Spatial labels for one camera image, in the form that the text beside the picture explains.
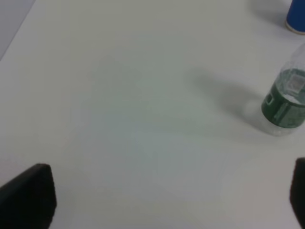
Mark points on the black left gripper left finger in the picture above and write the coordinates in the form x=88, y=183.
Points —
x=29, y=200

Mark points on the blue sleeved paper cup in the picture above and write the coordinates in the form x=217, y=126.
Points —
x=295, y=20

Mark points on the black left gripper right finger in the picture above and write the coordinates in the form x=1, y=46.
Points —
x=297, y=191

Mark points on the clear plastic bottle green label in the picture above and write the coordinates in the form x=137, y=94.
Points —
x=284, y=106

